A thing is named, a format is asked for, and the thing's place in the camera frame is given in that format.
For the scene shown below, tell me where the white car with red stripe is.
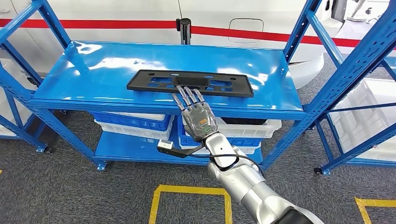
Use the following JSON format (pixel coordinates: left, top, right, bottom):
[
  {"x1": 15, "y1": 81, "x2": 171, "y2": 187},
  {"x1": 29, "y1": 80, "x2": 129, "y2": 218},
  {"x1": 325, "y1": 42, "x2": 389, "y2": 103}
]
[{"x1": 0, "y1": 0, "x2": 350, "y2": 90}]

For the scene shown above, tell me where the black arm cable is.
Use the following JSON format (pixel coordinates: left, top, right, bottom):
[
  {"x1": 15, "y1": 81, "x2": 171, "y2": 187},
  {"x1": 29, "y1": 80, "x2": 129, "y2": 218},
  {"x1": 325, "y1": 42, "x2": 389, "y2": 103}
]
[{"x1": 189, "y1": 152, "x2": 267, "y2": 180}]

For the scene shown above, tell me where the blue plastic crate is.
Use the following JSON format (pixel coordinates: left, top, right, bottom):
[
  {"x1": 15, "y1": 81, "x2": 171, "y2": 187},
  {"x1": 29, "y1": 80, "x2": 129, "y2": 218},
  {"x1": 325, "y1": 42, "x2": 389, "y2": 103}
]
[
  {"x1": 177, "y1": 115, "x2": 263, "y2": 148},
  {"x1": 92, "y1": 111, "x2": 172, "y2": 132}
]

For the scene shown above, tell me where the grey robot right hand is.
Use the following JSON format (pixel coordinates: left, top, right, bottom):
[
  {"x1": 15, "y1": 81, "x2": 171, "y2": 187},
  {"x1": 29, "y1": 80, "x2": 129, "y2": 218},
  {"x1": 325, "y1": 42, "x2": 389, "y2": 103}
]
[{"x1": 172, "y1": 86, "x2": 219, "y2": 143}]

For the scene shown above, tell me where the yellow floor tape square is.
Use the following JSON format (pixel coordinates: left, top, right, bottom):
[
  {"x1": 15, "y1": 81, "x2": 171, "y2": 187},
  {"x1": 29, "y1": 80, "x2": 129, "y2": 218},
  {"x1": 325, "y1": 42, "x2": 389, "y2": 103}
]
[{"x1": 148, "y1": 184, "x2": 233, "y2": 224}]

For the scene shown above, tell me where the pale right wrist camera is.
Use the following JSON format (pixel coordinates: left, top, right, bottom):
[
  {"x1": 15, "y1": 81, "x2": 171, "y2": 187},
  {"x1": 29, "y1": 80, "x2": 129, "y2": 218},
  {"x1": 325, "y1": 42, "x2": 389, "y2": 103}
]
[{"x1": 156, "y1": 139, "x2": 205, "y2": 159}]

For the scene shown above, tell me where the white round stand base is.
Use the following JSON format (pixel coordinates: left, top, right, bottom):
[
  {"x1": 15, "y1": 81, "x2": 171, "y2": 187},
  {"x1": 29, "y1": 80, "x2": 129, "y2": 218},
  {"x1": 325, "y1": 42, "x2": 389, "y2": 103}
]
[{"x1": 346, "y1": 0, "x2": 372, "y2": 22}]

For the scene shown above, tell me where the black plastic bracket part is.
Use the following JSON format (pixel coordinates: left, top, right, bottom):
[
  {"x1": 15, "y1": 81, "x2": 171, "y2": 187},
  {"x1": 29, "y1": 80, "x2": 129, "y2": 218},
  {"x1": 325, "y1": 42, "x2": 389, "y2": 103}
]
[{"x1": 127, "y1": 69, "x2": 255, "y2": 98}]

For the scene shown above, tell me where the chrome swivel chair base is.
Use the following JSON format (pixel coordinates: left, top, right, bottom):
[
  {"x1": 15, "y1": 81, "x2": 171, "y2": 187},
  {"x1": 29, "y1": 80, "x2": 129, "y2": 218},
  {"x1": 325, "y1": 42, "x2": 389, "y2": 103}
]
[{"x1": 365, "y1": 7, "x2": 382, "y2": 25}]

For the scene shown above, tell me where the black stanchion post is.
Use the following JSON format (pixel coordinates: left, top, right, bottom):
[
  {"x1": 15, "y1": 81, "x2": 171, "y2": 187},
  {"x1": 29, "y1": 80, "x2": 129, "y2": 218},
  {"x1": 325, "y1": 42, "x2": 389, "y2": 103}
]
[{"x1": 175, "y1": 17, "x2": 192, "y2": 46}]

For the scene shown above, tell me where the blue metal shelf rack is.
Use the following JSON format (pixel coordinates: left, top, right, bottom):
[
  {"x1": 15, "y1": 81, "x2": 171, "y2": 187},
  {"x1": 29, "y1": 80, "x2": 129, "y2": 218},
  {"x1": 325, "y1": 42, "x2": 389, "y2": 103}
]
[
  {"x1": 314, "y1": 58, "x2": 396, "y2": 177},
  {"x1": 0, "y1": 0, "x2": 396, "y2": 172},
  {"x1": 0, "y1": 40, "x2": 53, "y2": 154}
]

